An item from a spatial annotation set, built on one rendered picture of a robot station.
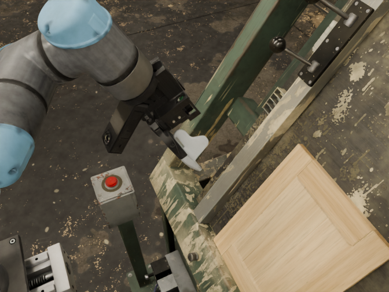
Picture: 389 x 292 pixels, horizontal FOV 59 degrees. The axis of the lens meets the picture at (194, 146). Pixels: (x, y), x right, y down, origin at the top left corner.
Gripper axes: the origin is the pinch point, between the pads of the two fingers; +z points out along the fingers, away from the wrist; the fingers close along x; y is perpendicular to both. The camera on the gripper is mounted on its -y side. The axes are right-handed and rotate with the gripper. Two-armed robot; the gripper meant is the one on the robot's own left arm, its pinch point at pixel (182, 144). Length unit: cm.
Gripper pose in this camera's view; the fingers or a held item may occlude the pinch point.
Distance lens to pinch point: 68.8
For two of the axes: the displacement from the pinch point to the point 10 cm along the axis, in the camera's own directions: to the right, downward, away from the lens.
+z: 4.3, 4.2, 8.0
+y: 8.1, -5.8, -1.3
